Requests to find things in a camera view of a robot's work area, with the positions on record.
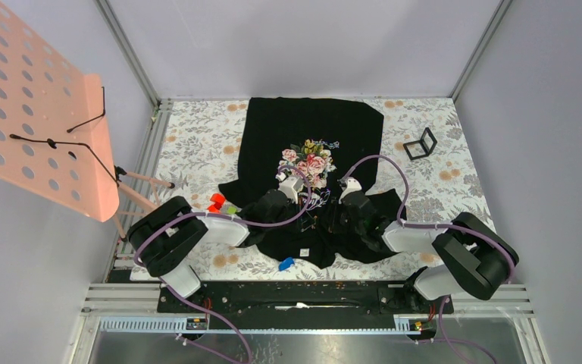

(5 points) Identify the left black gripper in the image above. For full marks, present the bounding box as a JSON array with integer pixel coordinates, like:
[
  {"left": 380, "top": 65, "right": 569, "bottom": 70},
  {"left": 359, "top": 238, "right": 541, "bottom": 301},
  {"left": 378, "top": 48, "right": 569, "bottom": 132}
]
[{"left": 264, "top": 195, "right": 316, "bottom": 233}]

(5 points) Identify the black floral t-shirt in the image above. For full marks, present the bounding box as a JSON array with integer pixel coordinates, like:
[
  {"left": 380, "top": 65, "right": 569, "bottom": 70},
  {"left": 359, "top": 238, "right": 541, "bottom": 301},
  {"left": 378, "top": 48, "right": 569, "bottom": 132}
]
[{"left": 219, "top": 98, "right": 383, "bottom": 268}]

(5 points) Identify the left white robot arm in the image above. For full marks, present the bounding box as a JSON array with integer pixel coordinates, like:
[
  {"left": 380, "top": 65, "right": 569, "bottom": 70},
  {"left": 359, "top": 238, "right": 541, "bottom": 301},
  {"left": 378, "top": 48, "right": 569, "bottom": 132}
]
[{"left": 127, "top": 190, "right": 307, "bottom": 312}]

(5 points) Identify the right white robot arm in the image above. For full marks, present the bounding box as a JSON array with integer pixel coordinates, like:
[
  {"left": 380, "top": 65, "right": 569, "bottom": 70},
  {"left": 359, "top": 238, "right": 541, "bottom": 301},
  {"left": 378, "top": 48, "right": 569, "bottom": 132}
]
[{"left": 323, "top": 191, "right": 519, "bottom": 312}]

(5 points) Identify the black brooch box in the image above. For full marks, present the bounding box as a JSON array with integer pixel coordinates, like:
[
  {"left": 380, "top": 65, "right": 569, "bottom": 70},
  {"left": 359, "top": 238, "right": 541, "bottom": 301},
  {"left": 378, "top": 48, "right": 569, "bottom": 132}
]
[{"left": 403, "top": 127, "right": 438, "bottom": 161}]

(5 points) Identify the blue clip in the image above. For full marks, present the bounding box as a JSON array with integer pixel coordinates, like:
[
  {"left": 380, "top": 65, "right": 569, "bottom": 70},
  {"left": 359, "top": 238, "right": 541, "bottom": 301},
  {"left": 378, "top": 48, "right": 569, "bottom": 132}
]
[{"left": 277, "top": 257, "right": 295, "bottom": 271}]

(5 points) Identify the orange red block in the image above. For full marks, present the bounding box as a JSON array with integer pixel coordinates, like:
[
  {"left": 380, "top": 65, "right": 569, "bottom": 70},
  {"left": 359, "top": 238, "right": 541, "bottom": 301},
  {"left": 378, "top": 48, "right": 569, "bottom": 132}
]
[{"left": 207, "top": 193, "right": 226, "bottom": 213}]

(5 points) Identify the floral table mat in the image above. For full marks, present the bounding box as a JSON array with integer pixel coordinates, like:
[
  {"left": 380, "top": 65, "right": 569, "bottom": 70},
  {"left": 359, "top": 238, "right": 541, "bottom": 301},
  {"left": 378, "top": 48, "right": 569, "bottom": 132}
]
[{"left": 155, "top": 98, "right": 493, "bottom": 281}]

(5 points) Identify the pink perforated music stand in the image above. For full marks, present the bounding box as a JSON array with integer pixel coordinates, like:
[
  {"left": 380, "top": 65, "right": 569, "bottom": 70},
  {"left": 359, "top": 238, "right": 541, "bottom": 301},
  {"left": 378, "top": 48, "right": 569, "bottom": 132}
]
[{"left": 0, "top": 2, "right": 157, "bottom": 222}]

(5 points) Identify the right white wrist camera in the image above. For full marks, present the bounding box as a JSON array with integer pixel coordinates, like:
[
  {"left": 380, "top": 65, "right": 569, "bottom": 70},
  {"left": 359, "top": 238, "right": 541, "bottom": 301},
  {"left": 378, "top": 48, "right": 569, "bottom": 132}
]
[{"left": 338, "top": 177, "right": 362, "bottom": 203}]

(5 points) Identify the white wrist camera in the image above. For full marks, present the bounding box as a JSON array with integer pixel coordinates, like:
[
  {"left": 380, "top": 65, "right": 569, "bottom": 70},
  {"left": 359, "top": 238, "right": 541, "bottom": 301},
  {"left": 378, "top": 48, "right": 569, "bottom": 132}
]
[
  {"left": 338, "top": 177, "right": 362, "bottom": 203},
  {"left": 276, "top": 172, "right": 305, "bottom": 204}
]

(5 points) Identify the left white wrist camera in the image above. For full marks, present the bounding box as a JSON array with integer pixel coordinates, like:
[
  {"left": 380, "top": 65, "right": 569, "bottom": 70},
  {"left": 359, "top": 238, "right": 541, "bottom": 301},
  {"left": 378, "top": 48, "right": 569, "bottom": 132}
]
[{"left": 276, "top": 172, "right": 305, "bottom": 204}]

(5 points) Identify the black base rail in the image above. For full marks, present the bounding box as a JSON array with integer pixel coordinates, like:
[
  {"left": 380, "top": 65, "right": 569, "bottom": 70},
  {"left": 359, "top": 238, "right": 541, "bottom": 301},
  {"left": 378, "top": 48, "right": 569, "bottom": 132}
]
[{"left": 157, "top": 281, "right": 454, "bottom": 323}]

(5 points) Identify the grey cable duct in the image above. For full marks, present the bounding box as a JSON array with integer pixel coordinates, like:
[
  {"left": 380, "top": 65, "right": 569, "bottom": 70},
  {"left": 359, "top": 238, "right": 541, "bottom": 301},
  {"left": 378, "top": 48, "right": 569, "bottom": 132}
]
[{"left": 99, "top": 315, "right": 423, "bottom": 335}]

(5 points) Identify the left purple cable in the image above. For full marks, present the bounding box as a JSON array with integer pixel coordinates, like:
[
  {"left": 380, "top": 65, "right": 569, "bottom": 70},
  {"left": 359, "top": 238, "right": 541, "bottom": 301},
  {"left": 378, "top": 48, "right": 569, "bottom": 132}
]
[{"left": 133, "top": 165, "right": 313, "bottom": 364}]

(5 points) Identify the purple cable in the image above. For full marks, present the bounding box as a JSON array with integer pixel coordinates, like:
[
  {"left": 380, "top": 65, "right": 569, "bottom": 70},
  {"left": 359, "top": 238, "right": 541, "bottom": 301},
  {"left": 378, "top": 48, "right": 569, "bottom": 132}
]
[
  {"left": 133, "top": 165, "right": 313, "bottom": 364},
  {"left": 339, "top": 154, "right": 518, "bottom": 364}
]

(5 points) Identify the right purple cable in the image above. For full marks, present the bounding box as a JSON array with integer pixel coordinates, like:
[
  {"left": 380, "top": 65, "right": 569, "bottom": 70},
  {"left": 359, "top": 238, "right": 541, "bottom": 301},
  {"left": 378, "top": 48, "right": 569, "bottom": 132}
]
[{"left": 339, "top": 154, "right": 518, "bottom": 364}]

